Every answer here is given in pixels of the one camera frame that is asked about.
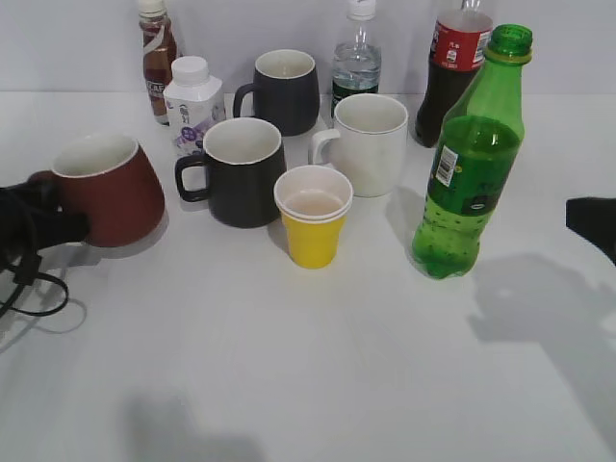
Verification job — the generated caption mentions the black mug front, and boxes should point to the black mug front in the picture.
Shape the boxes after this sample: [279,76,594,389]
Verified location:
[174,117,287,228]

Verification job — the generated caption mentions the green plastic soda bottle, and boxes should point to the green plastic soda bottle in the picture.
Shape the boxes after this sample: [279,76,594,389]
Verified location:
[411,24,533,279]

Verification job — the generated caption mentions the red ceramic mug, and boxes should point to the red ceramic mug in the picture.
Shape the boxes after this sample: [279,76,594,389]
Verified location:
[29,133,165,247]

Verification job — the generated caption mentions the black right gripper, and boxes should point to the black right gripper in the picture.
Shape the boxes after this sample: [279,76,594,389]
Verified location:
[565,197,616,264]

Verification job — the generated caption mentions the black mug rear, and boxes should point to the black mug rear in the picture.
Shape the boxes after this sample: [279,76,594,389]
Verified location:
[233,49,321,137]

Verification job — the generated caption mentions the black mug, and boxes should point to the black mug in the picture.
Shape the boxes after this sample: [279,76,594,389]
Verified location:
[233,49,321,137]
[174,117,287,228]

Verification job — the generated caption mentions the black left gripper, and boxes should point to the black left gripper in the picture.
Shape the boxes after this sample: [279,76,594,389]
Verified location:
[1,172,90,270]

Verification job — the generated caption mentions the yellow paper cup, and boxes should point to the yellow paper cup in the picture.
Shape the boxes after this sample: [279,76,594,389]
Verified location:
[273,165,354,270]

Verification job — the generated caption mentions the clear water bottle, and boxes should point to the clear water bottle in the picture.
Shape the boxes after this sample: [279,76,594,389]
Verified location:
[331,1,382,116]

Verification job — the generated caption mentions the white ceramic mug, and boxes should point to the white ceramic mug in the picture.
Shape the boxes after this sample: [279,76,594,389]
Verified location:
[307,93,408,197]

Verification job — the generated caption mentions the brown coffee drink bottle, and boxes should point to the brown coffee drink bottle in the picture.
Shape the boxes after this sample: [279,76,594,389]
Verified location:
[138,0,181,125]

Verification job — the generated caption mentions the cola bottle red label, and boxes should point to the cola bottle red label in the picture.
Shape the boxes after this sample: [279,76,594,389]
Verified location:
[415,1,494,147]

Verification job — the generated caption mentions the white milk carton bottle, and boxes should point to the white milk carton bottle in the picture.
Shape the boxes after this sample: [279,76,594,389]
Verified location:
[163,56,226,156]

